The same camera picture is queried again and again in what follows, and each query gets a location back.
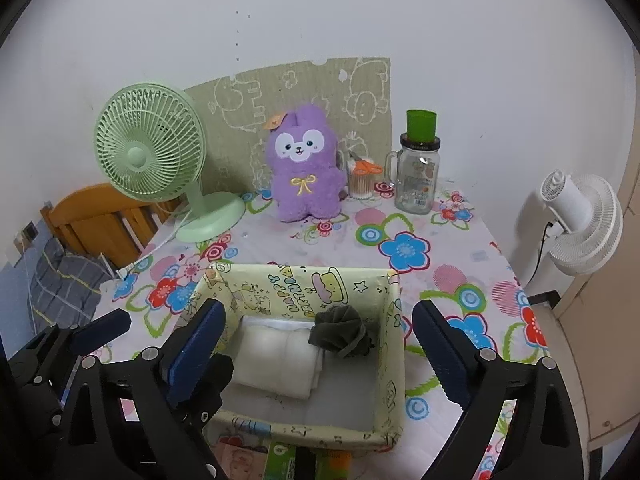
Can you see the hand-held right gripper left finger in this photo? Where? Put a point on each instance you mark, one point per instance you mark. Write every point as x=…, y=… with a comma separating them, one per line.
x=195, y=355

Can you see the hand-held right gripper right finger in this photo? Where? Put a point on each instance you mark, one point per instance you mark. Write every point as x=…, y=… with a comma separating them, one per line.
x=440, y=355

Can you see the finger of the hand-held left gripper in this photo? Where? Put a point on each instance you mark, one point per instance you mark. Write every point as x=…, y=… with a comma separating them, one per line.
x=100, y=330
x=220, y=375

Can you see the white towel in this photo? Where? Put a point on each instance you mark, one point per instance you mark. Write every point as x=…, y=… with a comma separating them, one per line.
x=280, y=360

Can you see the pink tissue packet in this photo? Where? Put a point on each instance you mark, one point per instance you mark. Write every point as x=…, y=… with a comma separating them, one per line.
x=240, y=462

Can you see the dark grey cloth bundle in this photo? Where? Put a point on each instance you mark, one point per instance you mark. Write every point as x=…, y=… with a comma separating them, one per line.
x=340, y=330

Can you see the green tissue packet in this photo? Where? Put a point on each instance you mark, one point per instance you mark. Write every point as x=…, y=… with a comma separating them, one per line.
x=280, y=465

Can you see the yellow printed storage box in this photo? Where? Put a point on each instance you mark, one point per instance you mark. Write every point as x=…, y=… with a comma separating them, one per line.
x=280, y=280

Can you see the yellow orange packet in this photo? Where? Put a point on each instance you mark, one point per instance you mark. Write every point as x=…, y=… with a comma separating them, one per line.
x=334, y=467

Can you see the grey plaid pillow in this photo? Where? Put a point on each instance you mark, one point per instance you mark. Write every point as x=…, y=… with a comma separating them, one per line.
x=65, y=280

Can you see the floral tablecloth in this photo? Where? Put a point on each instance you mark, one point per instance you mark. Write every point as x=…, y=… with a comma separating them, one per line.
x=350, y=245

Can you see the glass jar mug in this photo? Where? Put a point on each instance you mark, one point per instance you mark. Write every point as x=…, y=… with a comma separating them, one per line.
x=415, y=185

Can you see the green desk fan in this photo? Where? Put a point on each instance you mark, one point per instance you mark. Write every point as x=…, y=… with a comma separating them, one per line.
x=140, y=150

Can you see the cotton swab jar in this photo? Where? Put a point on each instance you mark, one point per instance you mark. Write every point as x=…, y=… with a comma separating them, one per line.
x=360, y=187

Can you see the orange scissors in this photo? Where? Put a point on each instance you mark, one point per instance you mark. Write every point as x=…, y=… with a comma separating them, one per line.
x=367, y=167

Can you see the white circulator fan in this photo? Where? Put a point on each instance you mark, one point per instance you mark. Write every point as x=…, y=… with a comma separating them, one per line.
x=590, y=220

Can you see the purple plush toy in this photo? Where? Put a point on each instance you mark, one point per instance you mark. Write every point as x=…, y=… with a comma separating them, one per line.
x=305, y=185

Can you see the green plastic cup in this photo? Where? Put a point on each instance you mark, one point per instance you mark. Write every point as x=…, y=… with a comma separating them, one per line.
x=421, y=125

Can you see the green printed cardboard sheet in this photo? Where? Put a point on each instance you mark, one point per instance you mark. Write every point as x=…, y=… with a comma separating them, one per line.
x=310, y=85

